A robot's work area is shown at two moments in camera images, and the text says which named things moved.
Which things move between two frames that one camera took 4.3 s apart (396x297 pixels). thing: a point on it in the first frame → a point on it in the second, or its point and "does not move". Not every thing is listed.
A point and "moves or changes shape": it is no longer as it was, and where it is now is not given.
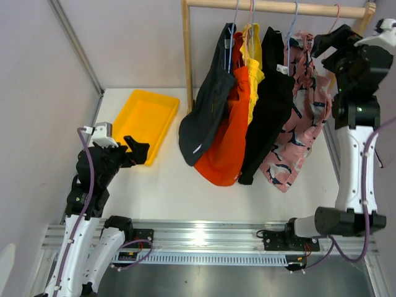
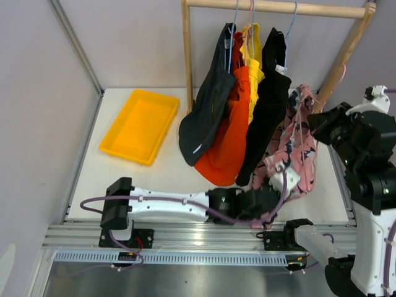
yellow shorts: x=251 y=52 does not move
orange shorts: x=224 y=166 does not move
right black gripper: x=322 y=43 → x=320 y=123
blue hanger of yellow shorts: x=252 y=28 does not move
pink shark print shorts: x=313 y=91 moves or changes shape
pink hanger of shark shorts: x=339 y=13 → x=316 y=102
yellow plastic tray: x=145 y=117 does not move
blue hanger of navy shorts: x=231 y=36 does not move
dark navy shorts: x=201 y=120 does not move
